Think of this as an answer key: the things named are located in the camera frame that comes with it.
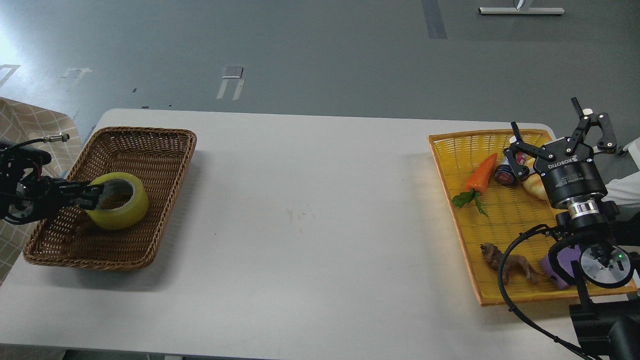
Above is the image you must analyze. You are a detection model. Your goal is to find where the yellow plastic basket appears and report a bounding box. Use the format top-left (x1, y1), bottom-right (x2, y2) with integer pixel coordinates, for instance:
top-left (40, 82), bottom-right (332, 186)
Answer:
top-left (428, 129), bottom-right (639, 306)

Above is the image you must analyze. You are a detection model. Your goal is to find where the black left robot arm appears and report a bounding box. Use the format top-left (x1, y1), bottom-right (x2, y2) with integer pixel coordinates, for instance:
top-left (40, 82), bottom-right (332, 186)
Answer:
top-left (0, 133), bottom-right (105, 225)

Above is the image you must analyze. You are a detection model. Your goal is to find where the brown wicker basket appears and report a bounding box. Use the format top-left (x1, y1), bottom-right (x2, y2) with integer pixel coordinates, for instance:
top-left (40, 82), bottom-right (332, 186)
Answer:
top-left (22, 126), bottom-right (197, 271)

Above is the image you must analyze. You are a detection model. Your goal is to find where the grey metal stand base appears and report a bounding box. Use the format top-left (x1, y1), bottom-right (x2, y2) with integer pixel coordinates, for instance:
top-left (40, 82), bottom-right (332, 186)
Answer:
top-left (478, 0), bottom-right (566, 16)

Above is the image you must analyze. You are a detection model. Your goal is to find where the toy bread croissant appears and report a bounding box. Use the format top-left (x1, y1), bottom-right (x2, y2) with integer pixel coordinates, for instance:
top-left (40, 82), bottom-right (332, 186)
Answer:
top-left (521, 157), bottom-right (549, 202)

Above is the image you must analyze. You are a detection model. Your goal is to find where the yellow tape roll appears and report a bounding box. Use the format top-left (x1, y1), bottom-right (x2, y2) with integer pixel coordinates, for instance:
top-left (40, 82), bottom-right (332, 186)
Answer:
top-left (86, 172), bottom-right (150, 231)

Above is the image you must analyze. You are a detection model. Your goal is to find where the orange toy carrot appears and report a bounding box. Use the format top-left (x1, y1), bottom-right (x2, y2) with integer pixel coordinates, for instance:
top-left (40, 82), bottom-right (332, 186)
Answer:
top-left (451, 153), bottom-right (498, 217)

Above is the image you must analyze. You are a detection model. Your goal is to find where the beige checkered cloth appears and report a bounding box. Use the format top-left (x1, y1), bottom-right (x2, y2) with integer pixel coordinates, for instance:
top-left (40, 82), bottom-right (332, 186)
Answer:
top-left (0, 97), bottom-right (83, 281)

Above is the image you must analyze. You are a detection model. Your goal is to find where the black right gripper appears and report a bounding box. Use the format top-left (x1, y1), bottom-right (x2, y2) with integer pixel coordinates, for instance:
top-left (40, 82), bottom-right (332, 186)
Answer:
top-left (502, 97), bottom-right (618, 211)

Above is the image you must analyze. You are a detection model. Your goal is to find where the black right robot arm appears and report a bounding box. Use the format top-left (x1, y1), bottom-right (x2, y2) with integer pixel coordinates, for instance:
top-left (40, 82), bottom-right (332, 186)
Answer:
top-left (497, 98), bottom-right (639, 360)

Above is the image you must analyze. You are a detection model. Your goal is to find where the purple sponge block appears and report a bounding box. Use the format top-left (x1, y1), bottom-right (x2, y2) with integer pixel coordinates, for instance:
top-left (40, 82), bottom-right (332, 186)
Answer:
top-left (538, 245), bottom-right (583, 291)

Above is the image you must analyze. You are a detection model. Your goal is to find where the white cloth at right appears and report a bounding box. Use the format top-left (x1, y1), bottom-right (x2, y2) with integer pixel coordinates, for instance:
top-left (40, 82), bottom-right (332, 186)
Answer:
top-left (603, 137), bottom-right (640, 208)

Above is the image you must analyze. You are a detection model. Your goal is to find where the brown toy lion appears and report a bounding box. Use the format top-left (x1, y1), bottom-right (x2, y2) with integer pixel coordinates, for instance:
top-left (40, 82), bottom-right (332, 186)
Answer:
top-left (479, 243), bottom-right (538, 285)

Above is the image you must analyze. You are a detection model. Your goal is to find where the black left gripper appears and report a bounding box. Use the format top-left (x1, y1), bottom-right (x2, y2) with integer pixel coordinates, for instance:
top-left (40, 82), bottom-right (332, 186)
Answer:
top-left (32, 177), bottom-right (105, 214)

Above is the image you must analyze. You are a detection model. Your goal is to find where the small drink can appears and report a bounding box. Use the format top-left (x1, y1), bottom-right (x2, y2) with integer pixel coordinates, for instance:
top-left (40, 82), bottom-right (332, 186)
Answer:
top-left (493, 152), bottom-right (528, 186)

